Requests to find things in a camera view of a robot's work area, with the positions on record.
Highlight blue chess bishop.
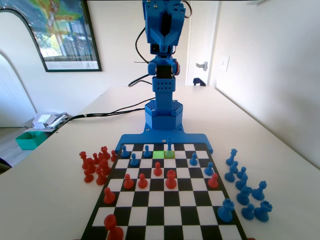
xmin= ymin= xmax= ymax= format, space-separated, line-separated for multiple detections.
xmin=234 ymin=173 xmax=249 ymax=191
xmin=224 ymin=161 xmax=240 ymax=183

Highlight blue chess rook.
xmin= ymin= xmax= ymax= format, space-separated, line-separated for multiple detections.
xmin=216 ymin=198 xmax=236 ymax=224
xmin=253 ymin=200 xmax=273 ymax=223

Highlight white door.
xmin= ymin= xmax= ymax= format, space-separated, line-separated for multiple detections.
xmin=186 ymin=0 xmax=221 ymax=87

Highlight black framed map poster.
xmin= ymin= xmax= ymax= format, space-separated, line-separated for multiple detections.
xmin=0 ymin=0 xmax=103 ymax=73

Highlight pile of papers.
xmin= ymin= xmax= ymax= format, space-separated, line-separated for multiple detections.
xmin=31 ymin=111 xmax=69 ymax=130

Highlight white arched panel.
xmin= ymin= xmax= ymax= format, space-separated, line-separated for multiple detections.
xmin=0 ymin=7 xmax=38 ymax=128

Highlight green plastic box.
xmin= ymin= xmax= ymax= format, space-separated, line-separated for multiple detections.
xmin=15 ymin=131 xmax=46 ymax=151

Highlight black and white chessboard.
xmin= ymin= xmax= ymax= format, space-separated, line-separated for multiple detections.
xmin=79 ymin=142 xmax=248 ymax=240

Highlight dark round object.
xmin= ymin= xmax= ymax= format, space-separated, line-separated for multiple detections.
xmin=0 ymin=156 xmax=13 ymax=176

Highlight red white servo wire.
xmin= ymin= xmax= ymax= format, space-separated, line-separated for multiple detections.
xmin=184 ymin=1 xmax=195 ymax=20

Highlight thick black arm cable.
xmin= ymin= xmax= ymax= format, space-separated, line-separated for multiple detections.
xmin=128 ymin=26 xmax=154 ymax=88

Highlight silver door handle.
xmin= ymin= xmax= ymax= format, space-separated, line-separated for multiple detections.
xmin=195 ymin=60 xmax=209 ymax=72

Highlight white light switch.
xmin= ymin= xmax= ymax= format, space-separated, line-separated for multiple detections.
xmin=220 ymin=55 xmax=231 ymax=73

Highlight black table cable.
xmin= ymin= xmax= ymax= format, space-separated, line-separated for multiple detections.
xmin=56 ymin=99 xmax=151 ymax=131
xmin=56 ymin=108 xmax=146 ymax=131

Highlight blue arm base plate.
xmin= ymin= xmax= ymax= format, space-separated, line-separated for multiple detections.
xmin=115 ymin=123 xmax=215 ymax=155

